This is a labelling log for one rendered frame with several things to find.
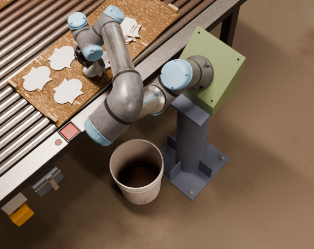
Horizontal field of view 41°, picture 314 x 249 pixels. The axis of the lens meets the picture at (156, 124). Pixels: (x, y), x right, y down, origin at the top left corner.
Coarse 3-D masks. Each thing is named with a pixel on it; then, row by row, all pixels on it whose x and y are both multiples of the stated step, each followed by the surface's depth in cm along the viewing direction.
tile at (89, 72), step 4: (104, 52) 191; (104, 56) 191; (104, 60) 190; (108, 60) 190; (92, 64) 191; (108, 64) 190; (84, 68) 191; (92, 68) 190; (84, 72) 190; (88, 72) 190; (92, 72) 189; (100, 72) 189; (88, 76) 189; (92, 76) 189; (100, 76) 188
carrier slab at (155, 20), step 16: (112, 0) 211; (128, 0) 211; (144, 0) 210; (96, 16) 206; (128, 16) 206; (144, 16) 206; (160, 16) 205; (176, 16) 205; (144, 32) 201; (160, 32) 201; (144, 48) 197
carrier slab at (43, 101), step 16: (48, 48) 198; (32, 64) 194; (48, 64) 194; (80, 64) 193; (16, 80) 190; (80, 80) 189; (96, 80) 189; (32, 96) 186; (48, 96) 186; (80, 96) 185; (64, 112) 182
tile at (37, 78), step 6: (42, 66) 192; (30, 72) 191; (36, 72) 191; (42, 72) 191; (48, 72) 191; (24, 78) 190; (30, 78) 190; (36, 78) 189; (42, 78) 189; (48, 78) 189; (24, 84) 188; (30, 84) 188; (36, 84) 188; (42, 84) 188; (30, 90) 186
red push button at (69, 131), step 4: (68, 124) 180; (72, 124) 180; (64, 128) 179; (68, 128) 179; (72, 128) 179; (76, 128) 179; (64, 132) 178; (68, 132) 178; (72, 132) 178; (76, 132) 178; (68, 136) 177; (72, 136) 177
